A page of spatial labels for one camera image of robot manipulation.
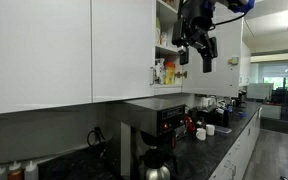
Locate blue cable connector cover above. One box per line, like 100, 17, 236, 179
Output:
232, 0, 256, 14

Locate round steel door lock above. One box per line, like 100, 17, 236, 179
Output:
227, 56, 240, 66

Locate steel black coffee maker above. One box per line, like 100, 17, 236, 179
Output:
119, 97, 187, 180

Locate yellow bottle orange lid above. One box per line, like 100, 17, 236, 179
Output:
164, 61, 176, 85

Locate black coffee machine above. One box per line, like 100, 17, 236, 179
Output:
232, 89, 249, 108

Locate steel cabinet door handle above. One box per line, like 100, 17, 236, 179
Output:
149, 65, 157, 85

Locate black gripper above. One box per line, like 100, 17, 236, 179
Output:
178, 0, 219, 74

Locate white cabinet door with lock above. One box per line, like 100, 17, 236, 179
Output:
182, 0, 244, 98

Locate brown sauce squeeze bottle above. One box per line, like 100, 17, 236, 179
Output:
7, 160, 25, 180

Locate yellow green box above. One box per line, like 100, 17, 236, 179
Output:
155, 16, 162, 45

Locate white box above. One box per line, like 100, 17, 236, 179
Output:
199, 95, 218, 108

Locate blue packets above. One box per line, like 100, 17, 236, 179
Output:
224, 104, 234, 115

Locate black looped power cord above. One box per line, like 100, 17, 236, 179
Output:
86, 125, 107, 158

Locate black condiment organizer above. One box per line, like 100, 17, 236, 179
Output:
197, 104, 232, 128

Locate brass door hinge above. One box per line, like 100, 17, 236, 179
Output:
175, 70, 188, 80

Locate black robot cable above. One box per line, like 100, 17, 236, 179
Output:
212, 13, 247, 31

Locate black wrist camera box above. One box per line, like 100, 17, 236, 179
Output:
171, 18, 185, 47

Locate steel black coffee carafe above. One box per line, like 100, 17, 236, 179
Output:
138, 146, 179, 180

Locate white office partition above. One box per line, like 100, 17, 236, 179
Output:
246, 82, 275, 101

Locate white open cabinet shelving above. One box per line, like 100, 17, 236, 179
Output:
154, 0, 185, 97

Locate small white jar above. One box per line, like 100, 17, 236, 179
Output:
160, 31, 169, 47

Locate white mug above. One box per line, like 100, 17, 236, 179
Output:
205, 123, 216, 137
195, 127, 207, 142

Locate clear plastic food container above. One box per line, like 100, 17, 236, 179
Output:
214, 125, 233, 135

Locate white base cabinet unit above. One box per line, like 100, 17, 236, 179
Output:
209, 106, 263, 180

